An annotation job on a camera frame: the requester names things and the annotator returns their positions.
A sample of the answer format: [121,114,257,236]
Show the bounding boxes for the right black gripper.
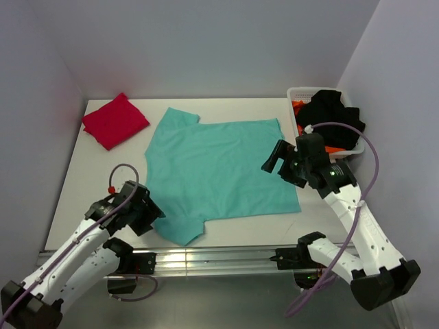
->
[261,139,311,188]

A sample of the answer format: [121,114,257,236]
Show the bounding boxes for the teal t-shirt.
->
[145,108,301,245]

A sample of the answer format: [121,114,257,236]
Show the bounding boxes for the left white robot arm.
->
[1,181,165,328]

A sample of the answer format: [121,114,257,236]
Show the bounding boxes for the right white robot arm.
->
[261,133,420,310]

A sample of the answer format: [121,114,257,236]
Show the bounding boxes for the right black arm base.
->
[270,247,324,289]

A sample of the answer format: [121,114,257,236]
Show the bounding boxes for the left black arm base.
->
[107,252,156,296]

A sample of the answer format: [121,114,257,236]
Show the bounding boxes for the orange t-shirt in basket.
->
[292,101,344,154]

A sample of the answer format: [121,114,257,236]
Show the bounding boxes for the white plastic basket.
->
[286,86,365,160]

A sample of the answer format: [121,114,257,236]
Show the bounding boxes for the black t-shirt in basket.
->
[296,90,366,150]

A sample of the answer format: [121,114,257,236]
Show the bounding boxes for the folded red t-shirt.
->
[82,93,150,151]

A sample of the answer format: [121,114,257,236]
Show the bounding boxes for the aluminium mounting rail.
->
[32,248,347,282]

